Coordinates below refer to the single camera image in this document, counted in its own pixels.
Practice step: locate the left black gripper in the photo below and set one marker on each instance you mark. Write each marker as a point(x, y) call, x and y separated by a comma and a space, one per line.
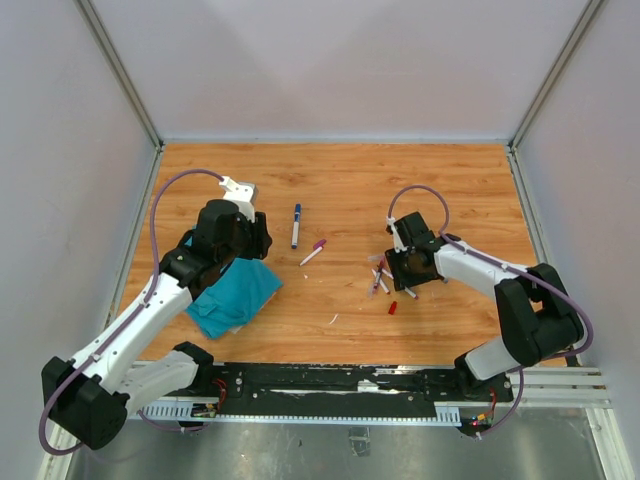
point(260, 237)

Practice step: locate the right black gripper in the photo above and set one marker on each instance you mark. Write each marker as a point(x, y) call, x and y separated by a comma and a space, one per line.
point(401, 278)

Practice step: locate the white whiteboard marker purple end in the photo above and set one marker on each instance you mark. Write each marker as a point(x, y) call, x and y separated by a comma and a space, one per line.
point(407, 290)

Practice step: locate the white blue deli marker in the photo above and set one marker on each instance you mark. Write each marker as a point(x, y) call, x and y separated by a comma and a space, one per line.
point(295, 235)

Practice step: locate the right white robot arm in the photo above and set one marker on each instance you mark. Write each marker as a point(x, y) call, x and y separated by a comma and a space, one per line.
point(536, 320)

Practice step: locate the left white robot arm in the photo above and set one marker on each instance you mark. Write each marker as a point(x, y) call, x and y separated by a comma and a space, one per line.
point(92, 394)

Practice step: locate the white pen red end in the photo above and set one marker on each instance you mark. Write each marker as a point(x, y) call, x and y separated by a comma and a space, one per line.
point(381, 283)

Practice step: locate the pink transparent gel pen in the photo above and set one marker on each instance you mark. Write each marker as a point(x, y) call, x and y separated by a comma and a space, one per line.
point(377, 276)

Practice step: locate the thin white red-end pen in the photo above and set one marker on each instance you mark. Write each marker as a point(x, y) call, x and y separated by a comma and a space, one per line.
point(314, 253)

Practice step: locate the teal cloth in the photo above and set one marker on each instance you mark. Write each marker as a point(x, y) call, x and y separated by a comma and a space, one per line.
point(231, 303)

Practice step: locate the purple marker cap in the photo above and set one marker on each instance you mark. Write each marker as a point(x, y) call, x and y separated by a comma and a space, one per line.
point(319, 244)

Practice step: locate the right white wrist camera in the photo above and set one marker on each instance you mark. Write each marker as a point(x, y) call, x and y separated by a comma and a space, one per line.
point(398, 244)

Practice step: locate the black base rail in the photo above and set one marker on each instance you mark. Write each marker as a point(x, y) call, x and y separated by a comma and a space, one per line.
point(339, 392)

